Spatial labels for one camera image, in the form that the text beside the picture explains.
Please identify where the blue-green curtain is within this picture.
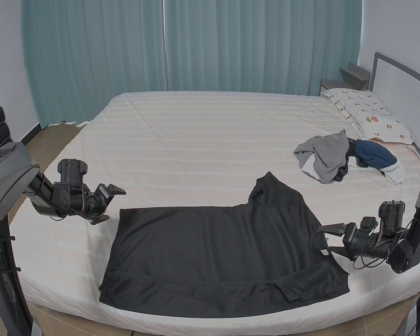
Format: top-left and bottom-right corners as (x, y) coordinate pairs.
(165, 0), (363, 96)
(21, 0), (169, 127)

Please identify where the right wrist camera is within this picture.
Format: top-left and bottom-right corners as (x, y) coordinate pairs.
(359, 216), (378, 231)

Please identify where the bed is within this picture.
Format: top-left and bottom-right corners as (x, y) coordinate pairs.
(8, 51), (420, 330)

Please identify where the grey bedside table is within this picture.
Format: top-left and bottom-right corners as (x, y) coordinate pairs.
(320, 62), (371, 90)

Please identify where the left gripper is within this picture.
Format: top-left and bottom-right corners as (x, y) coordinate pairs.
(86, 184), (127, 226)

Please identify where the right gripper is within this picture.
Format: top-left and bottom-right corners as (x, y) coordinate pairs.
(317, 222), (375, 261)

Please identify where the white printed pillow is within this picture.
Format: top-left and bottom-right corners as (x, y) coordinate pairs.
(320, 88), (416, 143)

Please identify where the black T-shirt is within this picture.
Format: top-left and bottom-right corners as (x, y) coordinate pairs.
(99, 172), (350, 318)

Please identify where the pile of clothes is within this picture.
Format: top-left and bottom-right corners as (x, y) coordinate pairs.
(293, 129), (405, 185)

